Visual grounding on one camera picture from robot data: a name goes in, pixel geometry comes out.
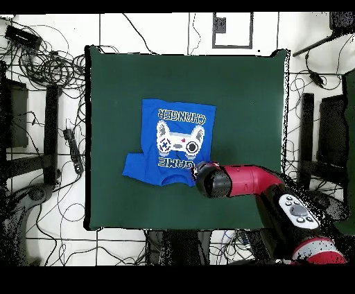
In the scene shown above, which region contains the blue printed t-shirt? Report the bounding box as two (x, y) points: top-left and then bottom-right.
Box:
(121, 98), (217, 187)

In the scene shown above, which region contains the dark flat panel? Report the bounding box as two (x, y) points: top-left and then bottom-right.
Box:
(316, 94), (349, 167)
(0, 77), (29, 149)

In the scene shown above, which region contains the black upright bar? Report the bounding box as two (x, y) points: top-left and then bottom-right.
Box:
(297, 92), (315, 192)
(43, 84), (60, 186)

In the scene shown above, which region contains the dark green table cloth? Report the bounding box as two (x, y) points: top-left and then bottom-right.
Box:
(84, 45), (291, 232)

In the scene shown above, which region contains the black stand leg with caster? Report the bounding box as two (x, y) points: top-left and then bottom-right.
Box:
(310, 189), (349, 223)
(0, 182), (53, 266)

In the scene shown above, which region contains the small dark box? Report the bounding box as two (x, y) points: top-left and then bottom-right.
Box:
(214, 17), (227, 34)

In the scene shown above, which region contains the black rod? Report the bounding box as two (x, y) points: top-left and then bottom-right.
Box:
(292, 31), (338, 58)

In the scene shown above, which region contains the black speckled block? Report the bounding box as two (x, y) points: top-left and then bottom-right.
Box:
(329, 11), (355, 35)

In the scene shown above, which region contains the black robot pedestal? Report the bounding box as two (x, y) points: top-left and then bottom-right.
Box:
(145, 230), (213, 266)

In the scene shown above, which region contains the black cable adapter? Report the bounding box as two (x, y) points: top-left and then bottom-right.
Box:
(309, 70), (325, 87)

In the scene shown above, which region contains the grey square frame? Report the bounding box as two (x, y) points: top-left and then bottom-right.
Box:
(211, 12), (254, 50)

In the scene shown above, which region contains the long black cable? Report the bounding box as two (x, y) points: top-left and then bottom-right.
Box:
(121, 12), (158, 55)

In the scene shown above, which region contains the tangled black cable coil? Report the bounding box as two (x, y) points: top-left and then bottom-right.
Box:
(16, 48), (87, 92)

